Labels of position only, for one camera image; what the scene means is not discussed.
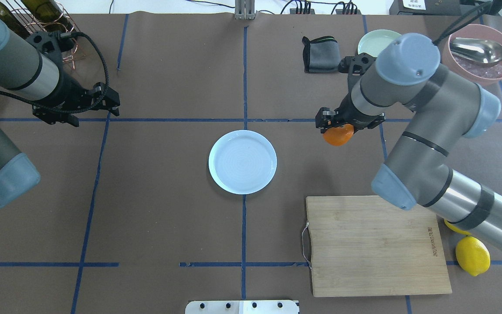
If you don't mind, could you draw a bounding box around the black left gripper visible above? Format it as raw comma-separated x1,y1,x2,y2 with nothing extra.
32,74,120,127

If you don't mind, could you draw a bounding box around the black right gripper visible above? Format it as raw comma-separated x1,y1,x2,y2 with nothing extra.
315,97,385,133

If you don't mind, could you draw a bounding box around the orange mandarin fruit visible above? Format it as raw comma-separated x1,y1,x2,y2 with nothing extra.
322,124,355,146

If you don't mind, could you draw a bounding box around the light blue plate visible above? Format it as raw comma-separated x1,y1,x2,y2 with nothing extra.
208,130,278,195

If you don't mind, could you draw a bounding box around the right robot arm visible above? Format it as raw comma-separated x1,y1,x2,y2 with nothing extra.
315,33,502,251

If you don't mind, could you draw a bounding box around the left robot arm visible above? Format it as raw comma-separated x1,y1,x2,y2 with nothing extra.
0,18,120,208

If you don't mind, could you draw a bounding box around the light green plate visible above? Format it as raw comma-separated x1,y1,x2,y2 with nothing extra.
357,29,402,58

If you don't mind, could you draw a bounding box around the grey folded cloth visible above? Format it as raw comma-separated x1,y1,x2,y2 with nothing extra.
302,36,341,74

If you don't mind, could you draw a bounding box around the bamboo cutting board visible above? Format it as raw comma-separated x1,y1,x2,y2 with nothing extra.
305,195,452,297

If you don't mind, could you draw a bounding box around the pink bowl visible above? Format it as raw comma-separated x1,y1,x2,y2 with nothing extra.
440,24,502,86

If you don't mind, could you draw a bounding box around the steel ice scoop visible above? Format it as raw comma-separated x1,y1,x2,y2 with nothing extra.
449,38,502,65

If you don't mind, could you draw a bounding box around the upper yellow lemon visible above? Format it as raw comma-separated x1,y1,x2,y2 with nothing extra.
444,219,471,236

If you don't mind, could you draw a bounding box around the yellow lemon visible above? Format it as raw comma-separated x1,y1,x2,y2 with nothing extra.
444,219,471,236
455,236,491,276

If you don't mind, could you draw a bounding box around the lower yellow lemon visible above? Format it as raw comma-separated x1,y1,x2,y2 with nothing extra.
455,236,491,276

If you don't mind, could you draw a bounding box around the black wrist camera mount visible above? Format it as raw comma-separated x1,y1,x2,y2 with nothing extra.
337,52,377,91

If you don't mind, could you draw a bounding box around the copper wire bottle rack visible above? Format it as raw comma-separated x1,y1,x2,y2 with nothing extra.
2,0,86,71

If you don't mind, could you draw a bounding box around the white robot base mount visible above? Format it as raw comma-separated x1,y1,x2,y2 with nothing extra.
185,300,300,314

